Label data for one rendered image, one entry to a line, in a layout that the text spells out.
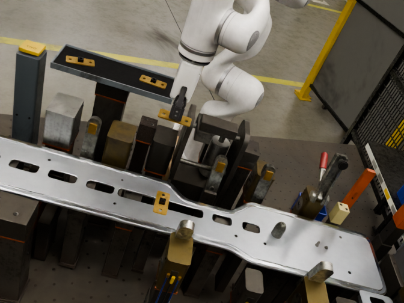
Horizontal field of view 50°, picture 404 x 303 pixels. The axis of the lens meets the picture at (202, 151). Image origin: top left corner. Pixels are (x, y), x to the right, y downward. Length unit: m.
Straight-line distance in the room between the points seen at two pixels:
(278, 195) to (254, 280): 0.81
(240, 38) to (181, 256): 0.51
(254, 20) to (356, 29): 3.18
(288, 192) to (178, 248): 0.98
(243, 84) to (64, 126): 0.61
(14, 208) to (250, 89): 0.83
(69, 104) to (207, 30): 0.51
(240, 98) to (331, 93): 2.72
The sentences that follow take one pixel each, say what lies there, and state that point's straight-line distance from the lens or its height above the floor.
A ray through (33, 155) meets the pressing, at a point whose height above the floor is 1.00.
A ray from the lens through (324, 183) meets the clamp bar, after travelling 1.35.
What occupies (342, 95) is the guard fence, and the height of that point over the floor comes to 0.35.
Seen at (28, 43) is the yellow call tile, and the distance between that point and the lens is 1.43.
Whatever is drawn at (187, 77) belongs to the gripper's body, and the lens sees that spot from 0.97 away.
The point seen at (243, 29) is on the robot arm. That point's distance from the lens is 0.90.
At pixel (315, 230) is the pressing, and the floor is 1.00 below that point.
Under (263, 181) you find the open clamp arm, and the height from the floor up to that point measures 1.06.
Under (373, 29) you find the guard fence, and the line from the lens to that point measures 3.93.
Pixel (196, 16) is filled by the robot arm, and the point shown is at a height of 1.52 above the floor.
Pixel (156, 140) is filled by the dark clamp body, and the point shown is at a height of 1.08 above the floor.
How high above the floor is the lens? 1.83
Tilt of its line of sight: 36 degrees down
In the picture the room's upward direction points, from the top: 22 degrees clockwise
